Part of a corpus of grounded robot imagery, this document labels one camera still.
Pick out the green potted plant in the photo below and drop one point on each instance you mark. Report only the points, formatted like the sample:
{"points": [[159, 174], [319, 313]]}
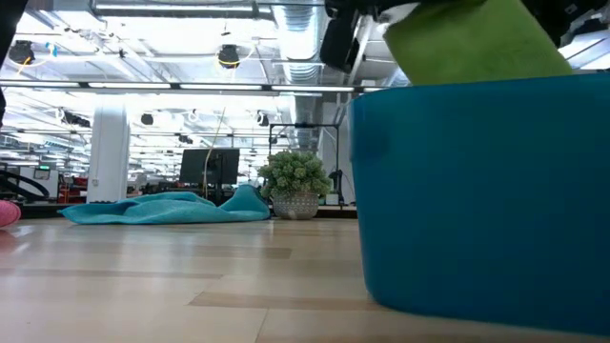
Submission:
{"points": [[295, 176]]}

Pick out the black office monitor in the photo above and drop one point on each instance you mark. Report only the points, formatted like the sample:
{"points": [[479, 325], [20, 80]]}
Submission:
{"points": [[195, 167]]}

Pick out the black metal rack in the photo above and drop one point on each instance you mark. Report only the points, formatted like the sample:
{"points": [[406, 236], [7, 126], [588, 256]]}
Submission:
{"points": [[305, 125]]}

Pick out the pink microfiber towel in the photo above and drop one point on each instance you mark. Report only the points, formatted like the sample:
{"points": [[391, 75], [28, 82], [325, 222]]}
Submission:
{"points": [[7, 214]]}

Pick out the blue microfiber towel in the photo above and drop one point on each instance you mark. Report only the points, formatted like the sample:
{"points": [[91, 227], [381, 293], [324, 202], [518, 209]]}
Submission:
{"points": [[162, 209]]}

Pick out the teal plastic bin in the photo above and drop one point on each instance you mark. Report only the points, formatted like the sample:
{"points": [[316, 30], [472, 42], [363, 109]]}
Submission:
{"points": [[476, 200]]}

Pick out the white room pillar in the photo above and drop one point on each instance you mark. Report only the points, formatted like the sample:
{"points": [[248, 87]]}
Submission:
{"points": [[108, 157]]}

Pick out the long ceiling light bar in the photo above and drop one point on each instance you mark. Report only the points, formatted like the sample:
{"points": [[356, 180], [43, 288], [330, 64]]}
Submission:
{"points": [[128, 86]]}

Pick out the black ceiling device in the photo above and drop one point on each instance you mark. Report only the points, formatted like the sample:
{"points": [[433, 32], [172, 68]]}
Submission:
{"points": [[229, 56], [147, 119], [21, 52], [263, 119]]}

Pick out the red tool cart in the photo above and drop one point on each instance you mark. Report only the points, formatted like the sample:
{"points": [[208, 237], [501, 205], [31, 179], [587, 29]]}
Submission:
{"points": [[78, 183]]}

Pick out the white office cabinet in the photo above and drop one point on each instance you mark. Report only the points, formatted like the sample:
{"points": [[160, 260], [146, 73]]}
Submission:
{"points": [[47, 188]]}

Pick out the silver ventilation duct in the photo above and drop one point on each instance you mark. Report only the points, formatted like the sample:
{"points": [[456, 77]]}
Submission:
{"points": [[300, 28]]}

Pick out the green microfiber towel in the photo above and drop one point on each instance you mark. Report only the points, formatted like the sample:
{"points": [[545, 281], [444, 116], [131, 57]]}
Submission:
{"points": [[472, 43]]}

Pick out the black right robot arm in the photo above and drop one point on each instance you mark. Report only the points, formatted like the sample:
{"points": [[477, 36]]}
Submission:
{"points": [[572, 19]]}

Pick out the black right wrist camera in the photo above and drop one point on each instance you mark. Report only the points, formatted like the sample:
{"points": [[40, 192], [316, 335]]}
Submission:
{"points": [[339, 40]]}

